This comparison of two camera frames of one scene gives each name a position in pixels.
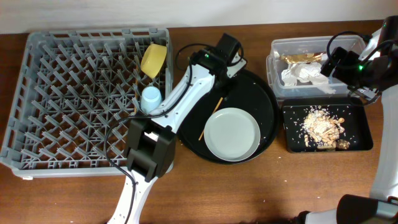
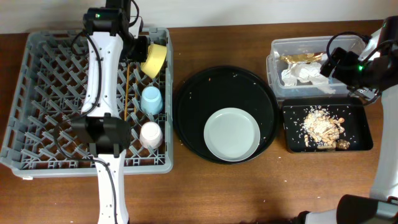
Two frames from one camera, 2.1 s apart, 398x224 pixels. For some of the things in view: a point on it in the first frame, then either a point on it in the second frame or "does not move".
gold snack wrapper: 301,58 does not move
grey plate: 232,134 does not move
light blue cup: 150,99 does not move
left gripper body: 226,84 to 136,49
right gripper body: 351,77 does not move
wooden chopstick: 213,112 to 127,91
